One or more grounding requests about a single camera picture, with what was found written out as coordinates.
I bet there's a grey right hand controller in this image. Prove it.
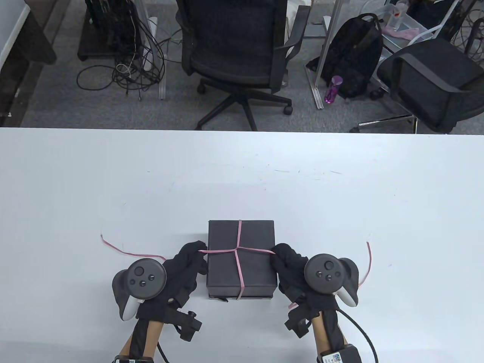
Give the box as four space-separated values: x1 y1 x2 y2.
304 253 360 307

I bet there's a pink cloth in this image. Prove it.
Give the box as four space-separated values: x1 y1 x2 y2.
386 25 421 39

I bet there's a black chair with grey armrest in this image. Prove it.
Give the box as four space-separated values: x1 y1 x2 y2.
350 38 484 134

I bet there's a black mesh office chair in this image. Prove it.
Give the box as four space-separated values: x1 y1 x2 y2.
176 0 311 132

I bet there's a black computer tower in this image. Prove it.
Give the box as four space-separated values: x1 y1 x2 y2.
85 0 142 57

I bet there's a black right wrist pack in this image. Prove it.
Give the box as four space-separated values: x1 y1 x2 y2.
318 344 363 363

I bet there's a grey left hand controller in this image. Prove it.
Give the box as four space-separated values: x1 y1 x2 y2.
112 258 168 322

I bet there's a person's left hand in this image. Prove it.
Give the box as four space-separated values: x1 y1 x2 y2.
136 241 209 322

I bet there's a clear spray bottle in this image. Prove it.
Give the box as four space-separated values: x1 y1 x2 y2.
392 0 410 30

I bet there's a black gift box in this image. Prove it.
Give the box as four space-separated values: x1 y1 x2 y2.
206 220 278 295

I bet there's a person's right forearm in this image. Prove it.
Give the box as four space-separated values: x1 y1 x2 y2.
310 308 348 356

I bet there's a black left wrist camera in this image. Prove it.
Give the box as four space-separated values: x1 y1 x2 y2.
166 308 203 342

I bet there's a tangle of black cables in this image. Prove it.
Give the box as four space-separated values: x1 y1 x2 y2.
450 0 484 63
76 11 167 101

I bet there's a purple water bottle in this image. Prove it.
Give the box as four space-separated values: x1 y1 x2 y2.
324 75 344 105

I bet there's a clear plastic bin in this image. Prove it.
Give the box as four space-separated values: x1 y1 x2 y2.
382 0 433 42

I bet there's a black backpack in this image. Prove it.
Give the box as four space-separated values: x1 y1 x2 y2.
306 12 384 99

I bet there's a white power strip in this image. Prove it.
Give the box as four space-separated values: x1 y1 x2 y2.
144 17 158 70

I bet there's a grey hand controller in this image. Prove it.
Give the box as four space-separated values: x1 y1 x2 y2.
304 253 360 307
112 258 168 322

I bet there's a white desk with dark sides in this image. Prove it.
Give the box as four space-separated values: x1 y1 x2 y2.
0 0 70 127

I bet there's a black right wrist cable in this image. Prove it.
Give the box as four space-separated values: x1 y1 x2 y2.
337 308 379 363

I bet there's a pink bow ribbon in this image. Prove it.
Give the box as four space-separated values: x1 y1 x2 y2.
100 220 373 310

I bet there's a person's left forearm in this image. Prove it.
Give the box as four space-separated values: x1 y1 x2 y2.
113 318 167 363

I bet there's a person's right hand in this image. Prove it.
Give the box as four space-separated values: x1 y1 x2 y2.
269 243 339 322

